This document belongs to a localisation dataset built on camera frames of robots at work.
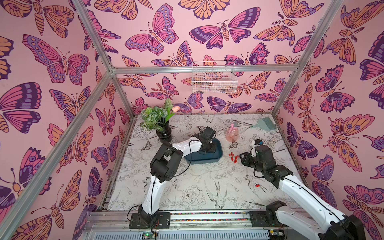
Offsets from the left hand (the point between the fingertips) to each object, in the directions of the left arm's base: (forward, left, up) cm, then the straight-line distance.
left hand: (216, 148), depth 98 cm
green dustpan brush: (+23, -39, -1) cm, 45 cm away
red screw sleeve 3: (-4, -9, -2) cm, 10 cm away
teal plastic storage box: (-6, +11, -1) cm, 13 cm away
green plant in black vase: (+6, +36, +24) cm, 44 cm away
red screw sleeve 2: (-9, -11, -2) cm, 14 cm away
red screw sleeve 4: (-23, -22, -3) cm, 32 cm away
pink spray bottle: (+11, -13, -1) cm, 17 cm away
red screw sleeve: (-7, -10, -2) cm, 12 cm away
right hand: (-11, -11, +11) cm, 19 cm away
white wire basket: (+40, 0, +24) cm, 46 cm away
